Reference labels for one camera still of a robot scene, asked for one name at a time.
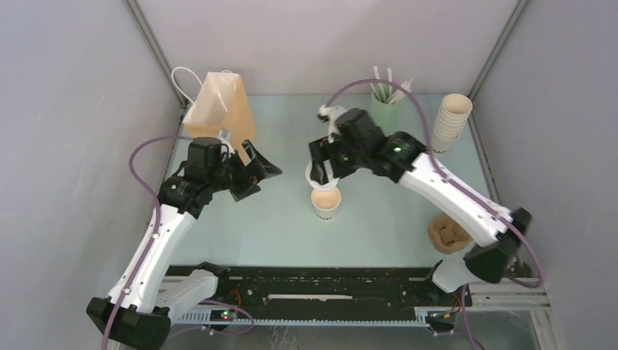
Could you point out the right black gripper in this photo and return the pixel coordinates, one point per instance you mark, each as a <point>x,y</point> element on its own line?
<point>318,173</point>

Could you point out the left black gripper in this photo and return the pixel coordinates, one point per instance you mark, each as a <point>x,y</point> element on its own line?
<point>248,179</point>

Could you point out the brown paper takeout bag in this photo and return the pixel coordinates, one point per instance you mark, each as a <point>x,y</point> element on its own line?
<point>222,109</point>

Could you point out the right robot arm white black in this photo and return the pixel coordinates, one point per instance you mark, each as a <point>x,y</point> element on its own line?
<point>495,230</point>

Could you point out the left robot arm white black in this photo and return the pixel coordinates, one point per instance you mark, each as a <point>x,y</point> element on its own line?
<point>136,312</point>

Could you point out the green straw holder cup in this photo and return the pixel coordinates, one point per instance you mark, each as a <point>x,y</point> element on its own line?
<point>384,115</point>

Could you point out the brown pulp cup carrier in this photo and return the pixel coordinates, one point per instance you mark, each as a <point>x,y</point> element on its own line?
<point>446,235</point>

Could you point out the stack of white paper cups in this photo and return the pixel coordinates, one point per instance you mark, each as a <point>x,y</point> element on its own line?
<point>451,119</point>

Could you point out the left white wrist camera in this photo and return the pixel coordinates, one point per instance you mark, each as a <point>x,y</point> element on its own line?
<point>225,137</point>

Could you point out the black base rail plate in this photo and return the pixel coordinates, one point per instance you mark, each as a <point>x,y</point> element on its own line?
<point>348,294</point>

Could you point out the white cable duct strip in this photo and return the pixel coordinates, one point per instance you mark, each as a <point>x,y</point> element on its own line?
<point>202,316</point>

